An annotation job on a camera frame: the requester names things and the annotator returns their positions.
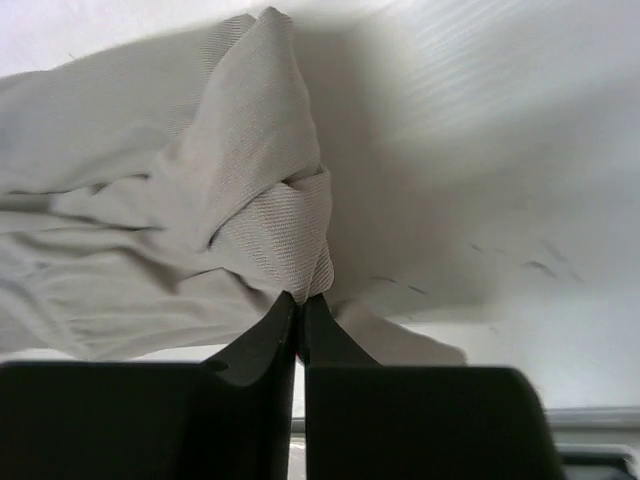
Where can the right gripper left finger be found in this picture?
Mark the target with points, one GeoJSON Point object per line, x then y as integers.
{"type": "Point", "coordinates": [226, 417]}

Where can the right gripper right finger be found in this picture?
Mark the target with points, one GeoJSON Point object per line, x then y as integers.
{"type": "Point", "coordinates": [364, 420]}

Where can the grey trousers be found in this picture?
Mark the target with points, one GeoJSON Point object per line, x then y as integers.
{"type": "Point", "coordinates": [163, 193]}

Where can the right aluminium rail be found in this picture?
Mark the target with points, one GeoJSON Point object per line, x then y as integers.
{"type": "Point", "coordinates": [596, 425]}

